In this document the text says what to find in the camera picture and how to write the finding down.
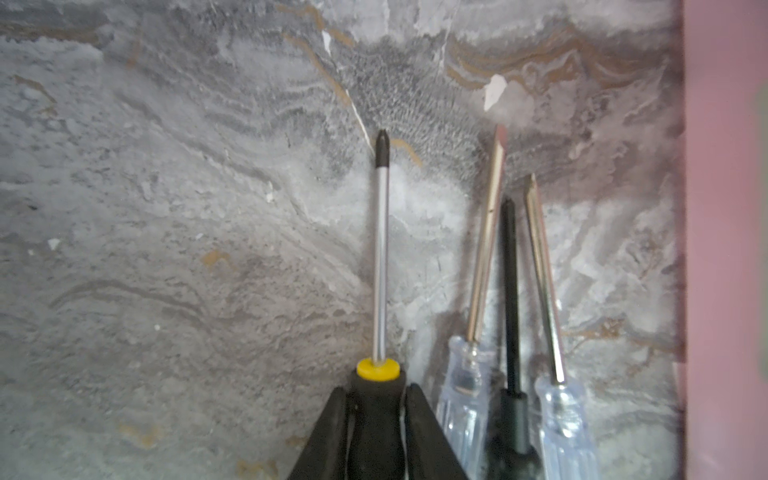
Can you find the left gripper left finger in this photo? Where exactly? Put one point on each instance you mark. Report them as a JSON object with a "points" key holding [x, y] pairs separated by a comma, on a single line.
{"points": [[325, 453]]}

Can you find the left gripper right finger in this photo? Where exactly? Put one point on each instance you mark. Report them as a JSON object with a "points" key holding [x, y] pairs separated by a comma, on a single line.
{"points": [[429, 454]]}

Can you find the black yellow screwdriver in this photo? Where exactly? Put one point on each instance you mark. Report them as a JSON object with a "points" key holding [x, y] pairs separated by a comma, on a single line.
{"points": [[376, 450]]}

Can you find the orange handled screwdriver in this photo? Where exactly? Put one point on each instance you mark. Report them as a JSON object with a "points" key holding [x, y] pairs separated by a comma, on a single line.
{"points": [[515, 457]]}

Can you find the clear handled screwdriver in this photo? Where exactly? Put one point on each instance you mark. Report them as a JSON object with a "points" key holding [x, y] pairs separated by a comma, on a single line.
{"points": [[567, 447], [463, 406]]}

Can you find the pink plastic tool box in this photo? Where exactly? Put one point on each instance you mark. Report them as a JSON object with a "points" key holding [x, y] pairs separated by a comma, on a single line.
{"points": [[725, 56]]}

